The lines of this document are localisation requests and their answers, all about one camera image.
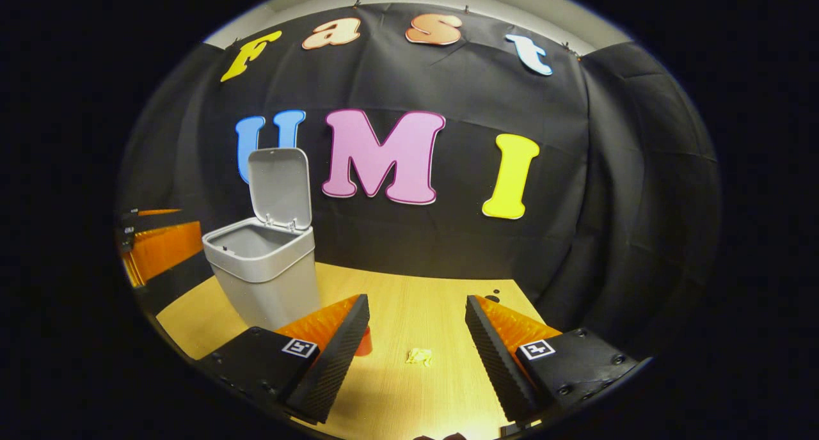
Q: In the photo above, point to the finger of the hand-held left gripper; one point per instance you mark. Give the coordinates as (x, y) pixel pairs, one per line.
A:
(166, 248)
(160, 219)

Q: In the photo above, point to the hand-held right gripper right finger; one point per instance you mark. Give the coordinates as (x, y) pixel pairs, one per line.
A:
(496, 363)

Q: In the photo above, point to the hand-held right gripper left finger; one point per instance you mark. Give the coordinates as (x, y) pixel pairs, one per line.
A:
(336, 363)

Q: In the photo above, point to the red pop can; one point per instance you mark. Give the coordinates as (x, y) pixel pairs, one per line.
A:
(365, 343)

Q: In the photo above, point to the yellow paper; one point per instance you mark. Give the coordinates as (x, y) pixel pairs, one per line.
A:
(419, 357)

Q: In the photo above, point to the grey desktop garbage bin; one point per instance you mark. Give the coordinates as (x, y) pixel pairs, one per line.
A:
(269, 280)

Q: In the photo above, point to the wooden desktop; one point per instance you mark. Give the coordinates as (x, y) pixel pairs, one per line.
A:
(416, 306)

